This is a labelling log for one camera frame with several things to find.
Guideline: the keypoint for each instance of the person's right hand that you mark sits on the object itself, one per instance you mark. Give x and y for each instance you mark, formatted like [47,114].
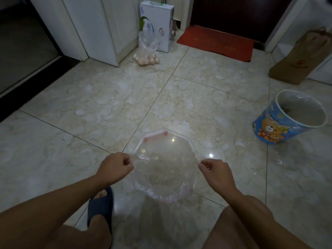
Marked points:
[217,174]

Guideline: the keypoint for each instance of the person's left hand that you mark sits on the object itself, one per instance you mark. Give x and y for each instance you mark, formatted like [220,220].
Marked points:
[112,169]

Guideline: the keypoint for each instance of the person's right fingers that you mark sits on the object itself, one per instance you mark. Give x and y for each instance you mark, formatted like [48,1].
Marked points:
[205,168]

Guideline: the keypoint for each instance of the person's left fingers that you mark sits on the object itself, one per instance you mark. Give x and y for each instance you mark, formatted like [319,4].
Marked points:
[126,163]

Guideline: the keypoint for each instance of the clear plastic bag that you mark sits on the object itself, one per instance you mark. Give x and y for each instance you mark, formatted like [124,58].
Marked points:
[163,165]

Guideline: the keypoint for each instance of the person's right forearm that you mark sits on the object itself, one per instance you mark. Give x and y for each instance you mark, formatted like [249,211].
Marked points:
[269,220]

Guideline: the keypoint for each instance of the person's left forearm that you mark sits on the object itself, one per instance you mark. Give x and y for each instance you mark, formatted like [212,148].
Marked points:
[49,207]

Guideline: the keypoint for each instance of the dark blue slipper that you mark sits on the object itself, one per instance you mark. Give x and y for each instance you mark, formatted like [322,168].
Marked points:
[101,206]

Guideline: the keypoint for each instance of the person's right leg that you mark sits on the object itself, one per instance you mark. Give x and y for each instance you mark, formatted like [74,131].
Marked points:
[228,228]

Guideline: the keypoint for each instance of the person's leg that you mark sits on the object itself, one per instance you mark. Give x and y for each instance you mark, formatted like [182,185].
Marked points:
[85,237]
[228,228]

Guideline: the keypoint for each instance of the person's left leg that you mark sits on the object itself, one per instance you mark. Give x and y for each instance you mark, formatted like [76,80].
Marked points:
[85,237]

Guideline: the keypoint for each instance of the blue cartoon bear waste bin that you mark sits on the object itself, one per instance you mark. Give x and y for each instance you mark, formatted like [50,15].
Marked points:
[286,119]

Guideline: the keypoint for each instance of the clear bin liner bag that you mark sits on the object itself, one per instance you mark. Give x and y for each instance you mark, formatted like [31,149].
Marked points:
[300,106]

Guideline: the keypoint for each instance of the clear bag of eggs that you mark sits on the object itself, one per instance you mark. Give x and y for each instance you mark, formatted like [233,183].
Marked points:
[147,50]

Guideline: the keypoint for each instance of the red door mat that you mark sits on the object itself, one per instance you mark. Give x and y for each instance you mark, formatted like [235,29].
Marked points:
[215,42]

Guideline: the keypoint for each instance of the white and blue carton box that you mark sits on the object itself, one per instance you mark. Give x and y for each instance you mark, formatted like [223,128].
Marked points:
[155,25]

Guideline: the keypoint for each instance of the white cabinet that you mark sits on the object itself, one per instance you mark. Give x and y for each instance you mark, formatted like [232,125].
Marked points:
[93,25]

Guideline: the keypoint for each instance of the brown paper bag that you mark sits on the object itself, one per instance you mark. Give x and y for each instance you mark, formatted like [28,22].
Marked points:
[300,58]

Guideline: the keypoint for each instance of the dark wooden door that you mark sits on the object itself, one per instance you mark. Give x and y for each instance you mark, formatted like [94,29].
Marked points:
[238,15]

